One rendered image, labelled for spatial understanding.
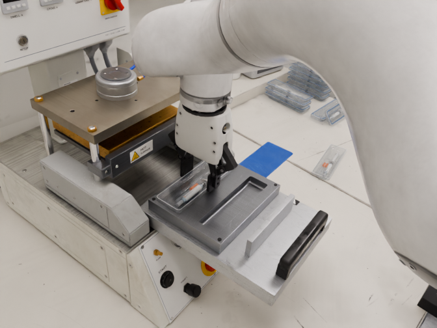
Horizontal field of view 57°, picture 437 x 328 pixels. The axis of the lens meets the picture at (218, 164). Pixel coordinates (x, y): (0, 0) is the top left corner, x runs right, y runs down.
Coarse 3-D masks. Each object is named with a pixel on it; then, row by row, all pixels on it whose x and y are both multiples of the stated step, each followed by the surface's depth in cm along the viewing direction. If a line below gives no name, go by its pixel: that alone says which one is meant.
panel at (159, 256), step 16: (160, 240) 77; (144, 256) 74; (160, 256) 77; (176, 256) 80; (192, 256) 84; (160, 272) 77; (176, 272) 80; (192, 272) 84; (208, 272) 88; (160, 288) 77; (176, 288) 81; (176, 304) 81
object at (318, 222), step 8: (320, 216) 71; (312, 224) 69; (320, 224) 69; (304, 232) 67; (312, 232) 67; (296, 240) 66; (304, 240) 66; (312, 240) 68; (296, 248) 64; (304, 248) 65; (288, 256) 63; (296, 256) 63; (280, 264) 63; (288, 264) 62; (280, 272) 64; (288, 272) 63
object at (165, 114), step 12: (168, 108) 86; (144, 120) 82; (156, 120) 82; (60, 132) 81; (72, 132) 78; (120, 132) 78; (132, 132) 78; (144, 132) 79; (84, 144) 77; (108, 144) 74; (120, 144) 75
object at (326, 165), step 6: (330, 144) 132; (330, 150) 130; (336, 150) 130; (342, 150) 130; (324, 156) 127; (330, 156) 127; (336, 156) 127; (342, 156) 128; (324, 162) 124; (330, 162) 125; (336, 162) 125; (318, 168) 122; (324, 168) 122; (330, 168) 122; (324, 174) 119; (330, 174) 120
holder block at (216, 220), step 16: (240, 176) 80; (256, 176) 80; (160, 192) 74; (208, 192) 76; (224, 192) 76; (240, 192) 79; (256, 192) 79; (272, 192) 77; (160, 208) 72; (192, 208) 72; (208, 208) 72; (224, 208) 75; (240, 208) 75; (256, 208) 73; (176, 224) 71; (192, 224) 69; (208, 224) 71; (224, 224) 71; (240, 224) 70; (208, 240) 67; (224, 240) 66
